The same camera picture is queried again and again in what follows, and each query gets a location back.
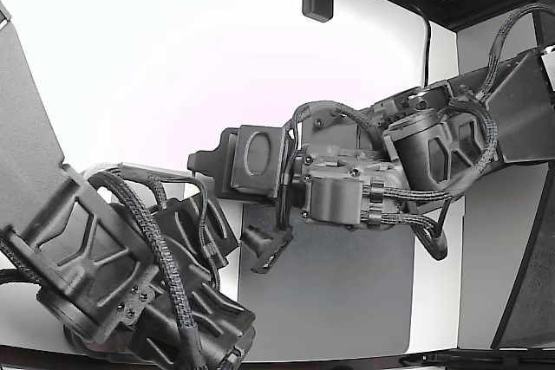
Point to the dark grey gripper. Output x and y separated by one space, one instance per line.
338 196

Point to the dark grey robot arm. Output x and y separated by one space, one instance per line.
56 231
520 118

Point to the grey mat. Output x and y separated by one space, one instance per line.
338 300

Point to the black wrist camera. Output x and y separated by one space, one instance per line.
266 251

